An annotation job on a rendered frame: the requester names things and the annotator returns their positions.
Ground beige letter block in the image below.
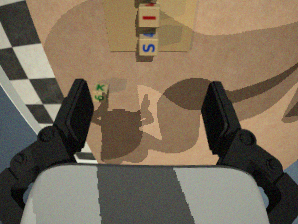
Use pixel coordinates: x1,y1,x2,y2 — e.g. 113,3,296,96
139,32,159,56
92,83,109,103
138,2,161,28

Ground tan mat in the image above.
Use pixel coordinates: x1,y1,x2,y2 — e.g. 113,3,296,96
102,0,197,52

